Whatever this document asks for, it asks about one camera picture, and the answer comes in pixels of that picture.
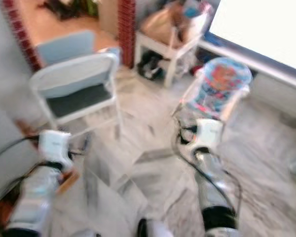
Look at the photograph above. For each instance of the white folding chair dark seat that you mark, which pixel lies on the white folding chair dark seat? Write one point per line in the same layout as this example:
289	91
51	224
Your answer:
74	84

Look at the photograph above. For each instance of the bright window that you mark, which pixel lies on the bright window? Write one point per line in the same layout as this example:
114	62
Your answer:
256	24

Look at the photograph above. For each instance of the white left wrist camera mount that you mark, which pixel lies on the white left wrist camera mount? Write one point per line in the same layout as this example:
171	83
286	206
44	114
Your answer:
56	145

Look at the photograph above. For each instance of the black shoes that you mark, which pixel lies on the black shoes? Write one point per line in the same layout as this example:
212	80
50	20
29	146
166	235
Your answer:
150	64

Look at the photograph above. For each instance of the colourful baby bouncer seat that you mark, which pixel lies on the colourful baby bouncer seat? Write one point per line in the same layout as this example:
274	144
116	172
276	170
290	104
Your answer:
219	84

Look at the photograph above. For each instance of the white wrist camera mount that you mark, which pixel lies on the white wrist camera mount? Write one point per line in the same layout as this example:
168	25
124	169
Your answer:
209	133
56	145

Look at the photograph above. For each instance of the black white robot foot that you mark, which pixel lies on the black white robot foot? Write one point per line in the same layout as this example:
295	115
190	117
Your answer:
150	228

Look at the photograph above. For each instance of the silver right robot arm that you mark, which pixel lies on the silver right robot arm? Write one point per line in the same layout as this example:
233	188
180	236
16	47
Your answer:
214	192

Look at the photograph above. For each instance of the beige bag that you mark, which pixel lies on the beige bag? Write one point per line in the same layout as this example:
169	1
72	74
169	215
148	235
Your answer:
165	27

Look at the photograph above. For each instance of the red brick wall edge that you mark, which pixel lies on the red brick wall edge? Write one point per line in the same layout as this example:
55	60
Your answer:
22	34

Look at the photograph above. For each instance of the red brick pillar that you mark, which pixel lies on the red brick pillar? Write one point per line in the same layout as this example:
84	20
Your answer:
126	29

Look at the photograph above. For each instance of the white wooden side table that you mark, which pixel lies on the white wooden side table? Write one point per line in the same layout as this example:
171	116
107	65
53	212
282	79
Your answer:
172	47

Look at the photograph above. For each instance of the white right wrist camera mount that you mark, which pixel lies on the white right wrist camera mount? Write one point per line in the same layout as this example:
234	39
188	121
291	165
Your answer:
209	133

